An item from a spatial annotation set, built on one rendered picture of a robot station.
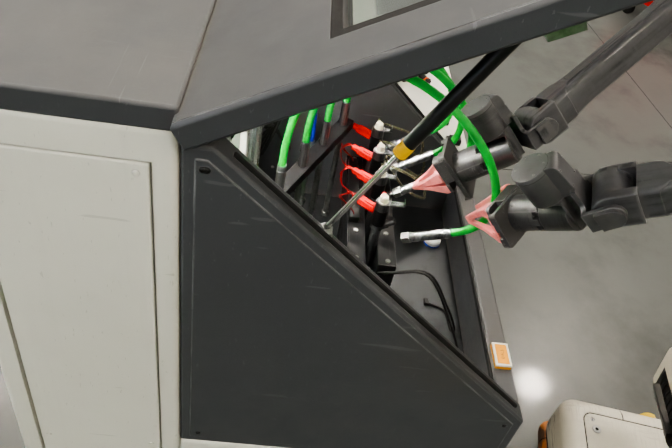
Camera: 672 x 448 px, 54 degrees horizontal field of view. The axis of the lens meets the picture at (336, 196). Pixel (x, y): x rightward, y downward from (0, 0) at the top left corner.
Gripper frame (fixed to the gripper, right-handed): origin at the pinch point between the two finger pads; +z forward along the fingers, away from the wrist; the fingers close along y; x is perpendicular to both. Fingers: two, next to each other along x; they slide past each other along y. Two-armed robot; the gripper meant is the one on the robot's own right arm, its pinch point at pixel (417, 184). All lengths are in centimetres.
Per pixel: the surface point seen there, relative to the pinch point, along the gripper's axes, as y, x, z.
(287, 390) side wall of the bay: -5.0, 38.1, 20.0
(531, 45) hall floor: -118, -327, 48
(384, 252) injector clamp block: -11.0, 1.4, 14.3
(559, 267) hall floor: -132, -121, 33
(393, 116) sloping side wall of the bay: 1.7, -30.5, 11.4
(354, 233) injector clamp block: -6.1, -1.4, 19.2
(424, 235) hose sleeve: -4.2, 10.3, -1.0
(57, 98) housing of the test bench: 51, 46, 4
